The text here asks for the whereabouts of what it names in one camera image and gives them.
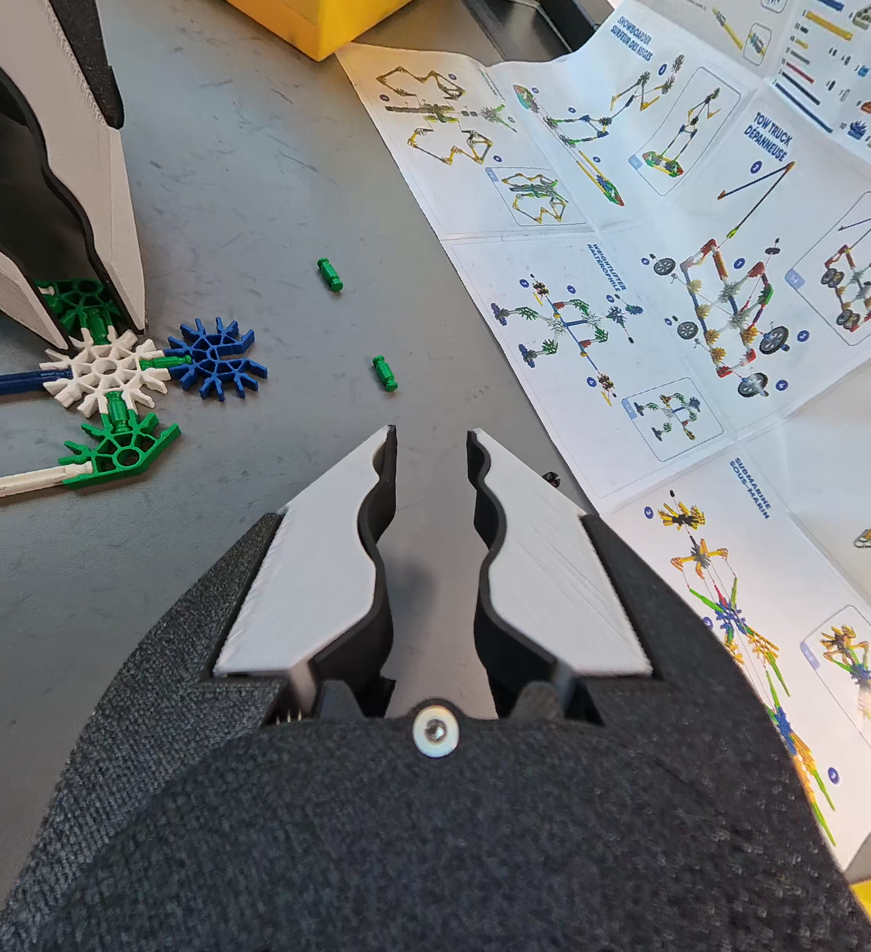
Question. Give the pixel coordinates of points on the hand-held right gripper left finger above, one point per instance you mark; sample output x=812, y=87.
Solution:
x=309, y=595

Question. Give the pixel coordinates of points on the blue toy connector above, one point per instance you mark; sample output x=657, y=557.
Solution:
x=216, y=358

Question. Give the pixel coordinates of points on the white green blue toy assembly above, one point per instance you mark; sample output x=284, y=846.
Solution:
x=104, y=368

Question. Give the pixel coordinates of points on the green short toy rod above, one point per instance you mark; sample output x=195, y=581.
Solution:
x=171, y=362
x=330, y=274
x=385, y=372

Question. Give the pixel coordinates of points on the folded paper instruction sheet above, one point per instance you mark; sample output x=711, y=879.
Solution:
x=815, y=461

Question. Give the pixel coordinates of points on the black power adapter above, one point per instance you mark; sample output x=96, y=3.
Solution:
x=577, y=15

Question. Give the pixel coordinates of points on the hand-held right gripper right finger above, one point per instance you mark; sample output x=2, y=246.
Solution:
x=562, y=595

